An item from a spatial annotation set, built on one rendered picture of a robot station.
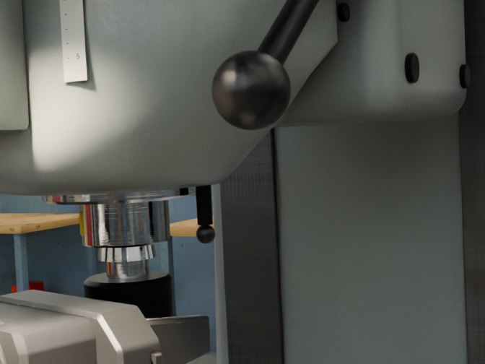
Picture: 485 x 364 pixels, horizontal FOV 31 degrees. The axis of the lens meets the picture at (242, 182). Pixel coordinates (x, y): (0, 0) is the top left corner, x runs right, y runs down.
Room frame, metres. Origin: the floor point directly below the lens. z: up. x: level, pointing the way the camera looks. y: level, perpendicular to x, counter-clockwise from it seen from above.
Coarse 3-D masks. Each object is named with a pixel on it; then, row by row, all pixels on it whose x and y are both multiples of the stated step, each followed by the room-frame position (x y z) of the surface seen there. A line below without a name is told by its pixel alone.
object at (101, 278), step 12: (96, 276) 0.47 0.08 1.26; (156, 276) 0.46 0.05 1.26; (168, 276) 0.46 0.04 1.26; (84, 288) 0.45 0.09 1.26; (96, 288) 0.44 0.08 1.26; (108, 288) 0.44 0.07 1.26; (120, 288) 0.44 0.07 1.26; (132, 288) 0.44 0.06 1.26; (144, 288) 0.44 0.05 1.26; (156, 288) 0.45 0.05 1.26; (168, 288) 0.45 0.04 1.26; (108, 300) 0.44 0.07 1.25; (120, 300) 0.44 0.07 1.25; (132, 300) 0.44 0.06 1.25
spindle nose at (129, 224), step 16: (80, 208) 0.45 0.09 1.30; (96, 208) 0.44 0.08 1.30; (112, 208) 0.44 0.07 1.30; (128, 208) 0.44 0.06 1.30; (144, 208) 0.44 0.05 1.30; (160, 208) 0.45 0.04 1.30; (96, 224) 0.44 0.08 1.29; (112, 224) 0.44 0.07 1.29; (128, 224) 0.44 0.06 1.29; (144, 224) 0.44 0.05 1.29; (160, 224) 0.45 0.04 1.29; (96, 240) 0.44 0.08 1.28; (112, 240) 0.44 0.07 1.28; (128, 240) 0.44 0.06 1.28; (144, 240) 0.44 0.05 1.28; (160, 240) 0.45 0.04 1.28
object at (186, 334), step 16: (160, 320) 0.44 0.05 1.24; (176, 320) 0.44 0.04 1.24; (192, 320) 0.45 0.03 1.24; (208, 320) 0.46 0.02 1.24; (160, 336) 0.43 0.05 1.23; (176, 336) 0.44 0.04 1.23; (192, 336) 0.45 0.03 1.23; (208, 336) 0.46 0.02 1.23; (176, 352) 0.44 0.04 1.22; (192, 352) 0.45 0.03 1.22; (208, 352) 0.46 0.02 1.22
